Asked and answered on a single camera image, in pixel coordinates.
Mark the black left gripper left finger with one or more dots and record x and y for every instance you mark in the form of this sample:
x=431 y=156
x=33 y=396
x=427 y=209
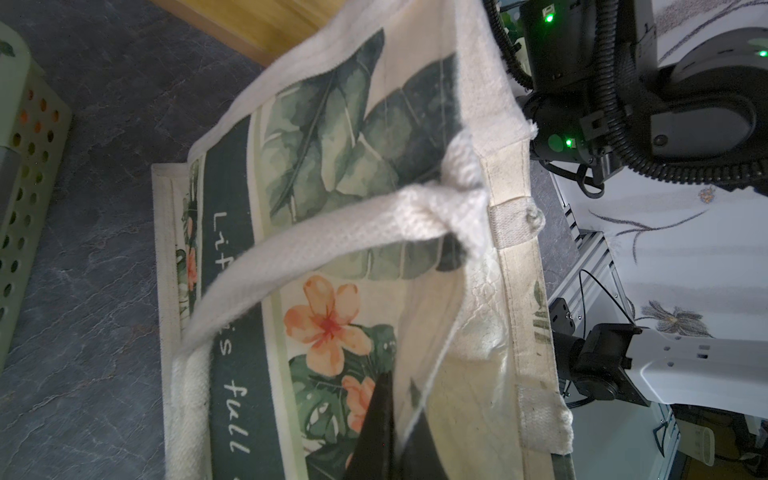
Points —
x=373 y=457

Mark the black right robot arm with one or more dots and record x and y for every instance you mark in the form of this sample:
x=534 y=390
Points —
x=672 y=161

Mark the pale green perforated fruit basket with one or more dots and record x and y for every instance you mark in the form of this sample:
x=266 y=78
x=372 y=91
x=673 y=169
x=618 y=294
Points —
x=35 y=123

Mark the white shelf rack with wood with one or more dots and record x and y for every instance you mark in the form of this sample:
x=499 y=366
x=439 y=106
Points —
x=262 y=30

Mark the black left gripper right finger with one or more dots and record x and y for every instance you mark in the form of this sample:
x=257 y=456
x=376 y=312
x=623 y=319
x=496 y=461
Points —
x=420 y=459

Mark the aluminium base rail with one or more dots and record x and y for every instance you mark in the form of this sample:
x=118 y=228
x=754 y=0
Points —
x=612 y=439

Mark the cream canvas grocery bag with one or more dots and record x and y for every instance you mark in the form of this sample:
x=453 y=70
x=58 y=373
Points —
x=364 y=207

